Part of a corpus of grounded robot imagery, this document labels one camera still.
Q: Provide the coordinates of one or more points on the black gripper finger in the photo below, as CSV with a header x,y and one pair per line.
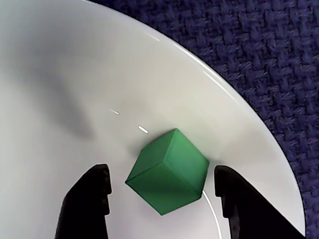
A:
x,y
84,204
251,219

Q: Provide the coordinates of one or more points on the green cube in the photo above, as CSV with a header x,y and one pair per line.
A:
x,y
169,174

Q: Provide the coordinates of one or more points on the white round plate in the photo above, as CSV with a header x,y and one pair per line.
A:
x,y
74,62

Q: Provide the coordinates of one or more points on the blue woven tablecloth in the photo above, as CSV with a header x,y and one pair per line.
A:
x,y
249,37

